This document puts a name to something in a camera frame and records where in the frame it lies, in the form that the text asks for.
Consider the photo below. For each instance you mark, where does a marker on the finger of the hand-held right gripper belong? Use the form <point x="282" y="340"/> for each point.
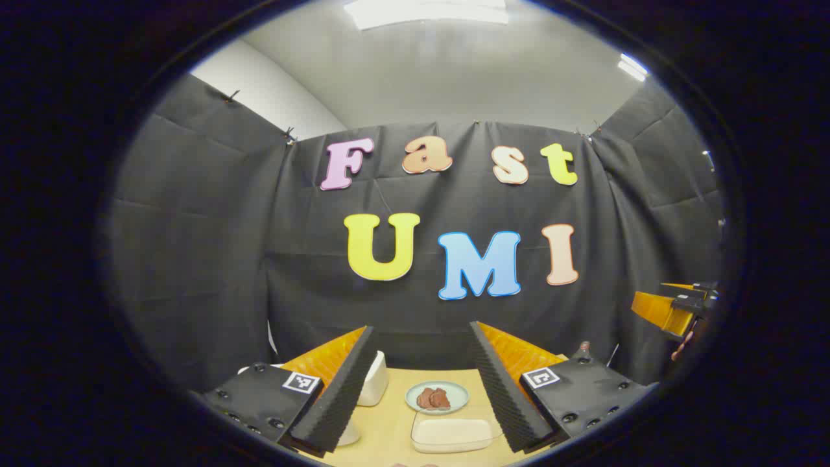
<point x="677" y="286"/>
<point x="658" y="311"/>

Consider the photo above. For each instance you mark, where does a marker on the white toaster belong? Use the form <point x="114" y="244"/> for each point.
<point x="375" y="386"/>

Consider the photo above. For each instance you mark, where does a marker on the light green plate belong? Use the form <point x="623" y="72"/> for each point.
<point x="454" y="402"/>

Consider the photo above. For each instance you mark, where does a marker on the black cloth clip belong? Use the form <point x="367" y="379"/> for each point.
<point x="289" y="135"/>
<point x="231" y="96"/>

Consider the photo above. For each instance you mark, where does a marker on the white rice cooker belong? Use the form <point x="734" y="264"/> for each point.
<point x="350" y="433"/>

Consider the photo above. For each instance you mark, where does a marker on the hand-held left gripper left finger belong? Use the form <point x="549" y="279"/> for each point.
<point x="337" y="402"/>

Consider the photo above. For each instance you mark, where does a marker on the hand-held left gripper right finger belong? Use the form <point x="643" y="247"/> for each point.
<point x="502" y="395"/>

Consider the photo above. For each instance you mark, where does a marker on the small ceiling light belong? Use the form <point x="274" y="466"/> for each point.
<point x="632" y="67"/>

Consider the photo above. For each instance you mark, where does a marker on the black backdrop cloth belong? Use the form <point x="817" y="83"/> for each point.
<point x="214" y="246"/>

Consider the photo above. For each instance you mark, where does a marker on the long ceiling light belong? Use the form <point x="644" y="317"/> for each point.
<point x="425" y="13"/>

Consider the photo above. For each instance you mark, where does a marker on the brown meat slice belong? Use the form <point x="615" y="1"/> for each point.
<point x="442" y="398"/>
<point x="425" y="398"/>

